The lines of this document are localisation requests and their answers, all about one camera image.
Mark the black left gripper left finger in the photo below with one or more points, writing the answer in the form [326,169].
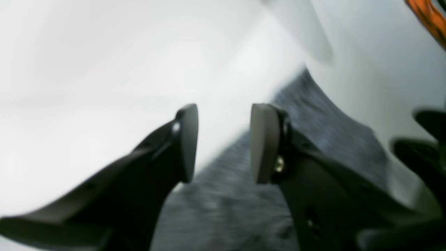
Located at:
[117,208]

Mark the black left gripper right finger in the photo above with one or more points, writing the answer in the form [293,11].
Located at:
[335,209]

